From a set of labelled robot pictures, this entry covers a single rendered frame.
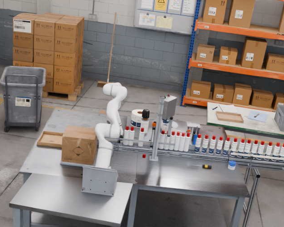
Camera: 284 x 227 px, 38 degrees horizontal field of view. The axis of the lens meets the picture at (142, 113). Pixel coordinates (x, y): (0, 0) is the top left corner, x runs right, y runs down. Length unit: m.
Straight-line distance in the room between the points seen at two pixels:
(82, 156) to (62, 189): 0.45
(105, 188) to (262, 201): 2.54
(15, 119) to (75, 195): 2.95
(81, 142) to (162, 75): 5.00
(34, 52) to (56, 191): 4.23
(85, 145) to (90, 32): 5.07
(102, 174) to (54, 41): 4.23
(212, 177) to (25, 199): 1.74
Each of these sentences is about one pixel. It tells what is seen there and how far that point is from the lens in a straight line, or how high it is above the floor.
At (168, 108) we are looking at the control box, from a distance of 3.97.
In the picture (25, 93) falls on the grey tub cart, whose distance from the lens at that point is 6.13.
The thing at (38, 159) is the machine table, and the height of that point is 0.83.
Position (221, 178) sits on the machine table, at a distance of 4.10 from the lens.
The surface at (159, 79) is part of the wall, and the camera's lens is 8.68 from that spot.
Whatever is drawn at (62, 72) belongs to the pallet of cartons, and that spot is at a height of 0.53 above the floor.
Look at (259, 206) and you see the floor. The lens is 5.41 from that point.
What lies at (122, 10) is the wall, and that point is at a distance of 8.47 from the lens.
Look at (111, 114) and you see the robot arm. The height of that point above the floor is 1.40.
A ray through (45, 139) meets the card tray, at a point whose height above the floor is 0.83.
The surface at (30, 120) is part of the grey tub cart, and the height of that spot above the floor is 0.22.
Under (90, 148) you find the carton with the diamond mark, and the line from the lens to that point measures 3.88.
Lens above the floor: 2.87
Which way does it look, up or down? 23 degrees down
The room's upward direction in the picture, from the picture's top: 7 degrees clockwise
